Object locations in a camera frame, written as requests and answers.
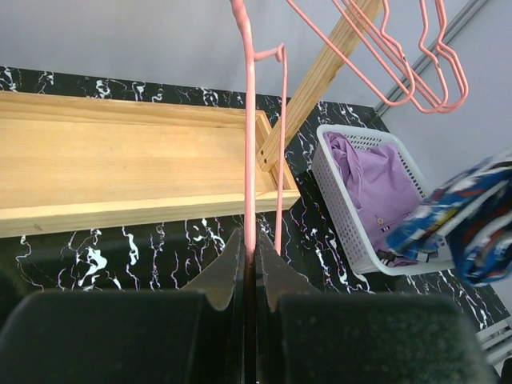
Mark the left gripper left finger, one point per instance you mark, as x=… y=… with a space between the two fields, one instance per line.
x=190 y=335

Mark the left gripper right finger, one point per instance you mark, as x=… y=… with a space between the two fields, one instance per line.
x=309 y=336

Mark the purple trousers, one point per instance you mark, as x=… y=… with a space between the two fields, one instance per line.
x=380 y=189

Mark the blue patterned trousers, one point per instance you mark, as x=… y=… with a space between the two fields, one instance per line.
x=471 y=213

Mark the pink hanger with purple trousers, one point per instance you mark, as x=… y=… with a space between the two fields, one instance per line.
x=303 y=46

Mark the pink hanger with blue trousers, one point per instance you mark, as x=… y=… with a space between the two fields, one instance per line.
x=251 y=57

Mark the black marble table mat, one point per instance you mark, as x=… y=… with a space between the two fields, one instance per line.
x=167 y=255

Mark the white plastic basket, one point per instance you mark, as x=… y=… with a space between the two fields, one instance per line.
x=355 y=242

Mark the wooden clothes rack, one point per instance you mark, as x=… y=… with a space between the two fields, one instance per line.
x=71 y=163

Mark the pink empty wire hanger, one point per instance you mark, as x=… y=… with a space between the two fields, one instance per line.
x=390 y=54

